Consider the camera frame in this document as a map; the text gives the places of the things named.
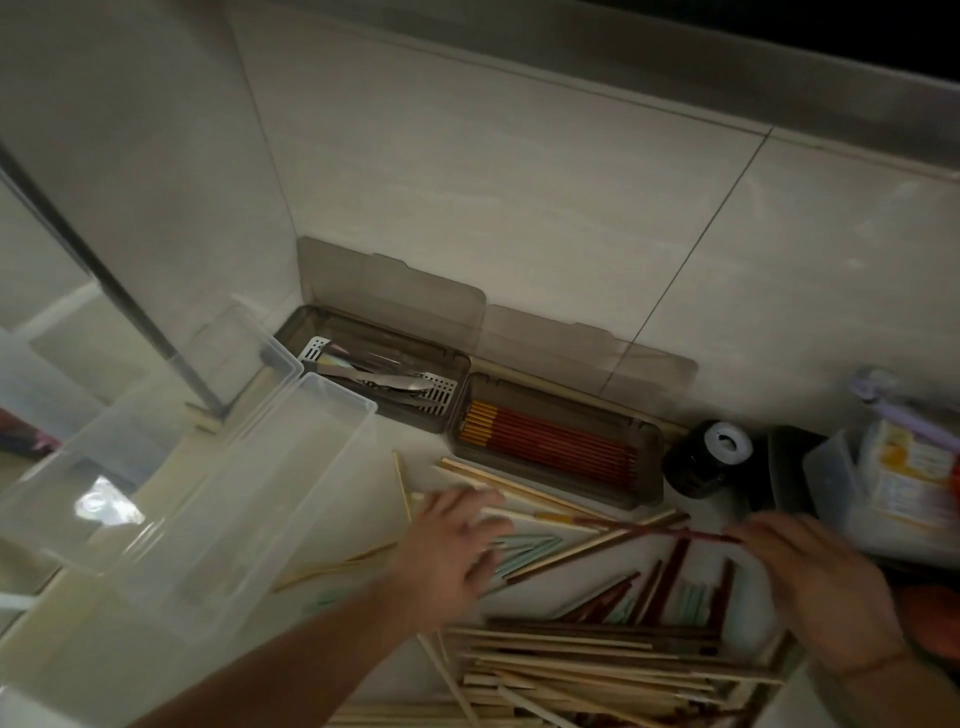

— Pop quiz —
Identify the large clear plastic bin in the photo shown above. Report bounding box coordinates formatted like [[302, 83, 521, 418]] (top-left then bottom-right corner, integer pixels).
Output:
[[0, 371, 378, 648]]

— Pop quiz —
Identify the bunch of dark brown chopsticks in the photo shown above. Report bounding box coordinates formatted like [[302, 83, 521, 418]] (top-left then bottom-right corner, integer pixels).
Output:
[[555, 535, 741, 630]]

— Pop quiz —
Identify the person's left hand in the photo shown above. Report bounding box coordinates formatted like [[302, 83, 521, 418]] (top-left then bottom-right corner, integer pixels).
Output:
[[386, 487, 519, 639]]

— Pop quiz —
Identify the black container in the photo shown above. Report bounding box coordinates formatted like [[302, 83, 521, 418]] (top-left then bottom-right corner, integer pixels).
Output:
[[748, 425, 828, 520]]

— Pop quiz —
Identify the row of red yellow-tipped chopsticks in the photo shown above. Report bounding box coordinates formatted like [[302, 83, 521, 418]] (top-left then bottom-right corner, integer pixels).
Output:
[[457, 399, 640, 494]]

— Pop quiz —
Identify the black round jar white label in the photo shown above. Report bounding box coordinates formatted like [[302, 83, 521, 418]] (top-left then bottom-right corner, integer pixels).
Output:
[[661, 419, 756, 501]]

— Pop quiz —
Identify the stainless steel ledge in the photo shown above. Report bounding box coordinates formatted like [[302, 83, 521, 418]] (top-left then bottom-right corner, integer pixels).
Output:
[[277, 0, 960, 172]]

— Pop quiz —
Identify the light wooden chopstick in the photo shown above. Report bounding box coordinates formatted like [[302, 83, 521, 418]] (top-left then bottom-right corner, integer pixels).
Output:
[[272, 540, 399, 595], [392, 449, 415, 524]]

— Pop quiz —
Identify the bunch of metal cutlery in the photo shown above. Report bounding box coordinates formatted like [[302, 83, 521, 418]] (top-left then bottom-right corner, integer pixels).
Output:
[[315, 342, 440, 402]]

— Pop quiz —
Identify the person's left forearm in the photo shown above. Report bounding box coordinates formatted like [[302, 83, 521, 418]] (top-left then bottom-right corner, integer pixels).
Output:
[[127, 588, 429, 728]]

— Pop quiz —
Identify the bundle of long bamboo chopsticks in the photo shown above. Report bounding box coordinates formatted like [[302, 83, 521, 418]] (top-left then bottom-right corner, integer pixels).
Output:
[[411, 456, 680, 582]]

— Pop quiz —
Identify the white perforated tray insert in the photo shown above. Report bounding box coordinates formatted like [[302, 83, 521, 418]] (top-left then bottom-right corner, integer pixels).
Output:
[[298, 335, 460, 411]]

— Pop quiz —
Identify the purple plastic item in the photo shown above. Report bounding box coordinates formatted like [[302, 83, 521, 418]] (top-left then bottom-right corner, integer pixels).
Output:
[[849, 366, 960, 455]]

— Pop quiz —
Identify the bunch of pale green chopsticks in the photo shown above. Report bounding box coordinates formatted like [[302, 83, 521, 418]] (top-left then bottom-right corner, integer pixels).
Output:
[[486, 533, 573, 585]]

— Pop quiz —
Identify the person's right forearm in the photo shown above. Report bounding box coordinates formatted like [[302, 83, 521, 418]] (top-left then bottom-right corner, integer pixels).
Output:
[[832, 648, 960, 728]]

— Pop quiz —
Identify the dark red chopstick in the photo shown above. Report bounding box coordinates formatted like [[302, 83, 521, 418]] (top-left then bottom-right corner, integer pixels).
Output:
[[573, 516, 744, 546]]

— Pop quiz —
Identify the person's right hand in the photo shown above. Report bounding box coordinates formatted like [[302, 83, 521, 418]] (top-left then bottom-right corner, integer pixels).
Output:
[[723, 512, 912, 676]]

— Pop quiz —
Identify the pile of light wooden chopsticks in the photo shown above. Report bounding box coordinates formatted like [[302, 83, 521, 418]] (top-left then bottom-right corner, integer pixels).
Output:
[[328, 616, 798, 728]]

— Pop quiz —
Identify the yellow white packet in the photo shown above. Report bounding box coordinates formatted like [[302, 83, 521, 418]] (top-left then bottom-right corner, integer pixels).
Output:
[[857, 418, 960, 528]]

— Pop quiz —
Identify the brown cutlery box with lid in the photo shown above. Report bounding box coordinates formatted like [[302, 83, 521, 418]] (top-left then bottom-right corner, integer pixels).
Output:
[[273, 236, 489, 436]]

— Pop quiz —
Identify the metal frame post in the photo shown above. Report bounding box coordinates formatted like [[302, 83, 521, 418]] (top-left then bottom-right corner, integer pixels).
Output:
[[0, 141, 231, 419]]

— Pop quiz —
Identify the thin wrist bracelet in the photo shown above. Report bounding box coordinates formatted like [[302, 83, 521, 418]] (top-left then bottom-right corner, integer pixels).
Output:
[[838, 649, 913, 676]]

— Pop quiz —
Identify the brown chopstick box with lid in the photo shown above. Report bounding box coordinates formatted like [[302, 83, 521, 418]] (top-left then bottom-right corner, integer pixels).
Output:
[[447, 303, 700, 513]]

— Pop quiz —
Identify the clear plastic container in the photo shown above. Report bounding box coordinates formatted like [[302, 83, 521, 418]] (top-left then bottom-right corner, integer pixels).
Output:
[[802, 429, 960, 567]]

